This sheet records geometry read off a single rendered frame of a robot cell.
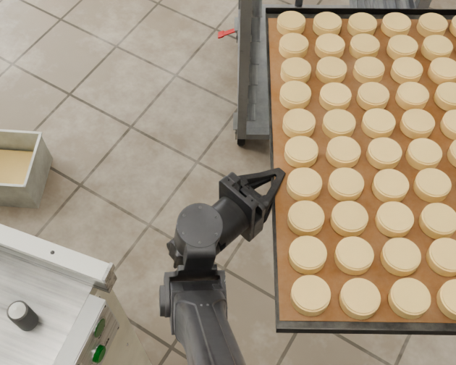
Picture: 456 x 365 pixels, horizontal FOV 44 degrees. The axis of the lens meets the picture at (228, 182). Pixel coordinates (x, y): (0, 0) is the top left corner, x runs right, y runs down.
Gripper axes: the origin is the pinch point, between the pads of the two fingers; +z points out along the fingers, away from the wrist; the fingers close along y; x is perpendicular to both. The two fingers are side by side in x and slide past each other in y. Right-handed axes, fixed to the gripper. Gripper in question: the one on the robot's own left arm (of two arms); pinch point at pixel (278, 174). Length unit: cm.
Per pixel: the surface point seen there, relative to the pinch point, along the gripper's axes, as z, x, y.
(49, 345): -39.3, -10.0, 17.4
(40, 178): -10, -93, 94
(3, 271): -37.6, -25.5, 17.0
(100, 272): -27.0, -11.2, 11.0
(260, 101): 63, -58, 83
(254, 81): 50, -50, 57
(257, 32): 52, -51, 39
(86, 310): -31.8, -10.5, 17.3
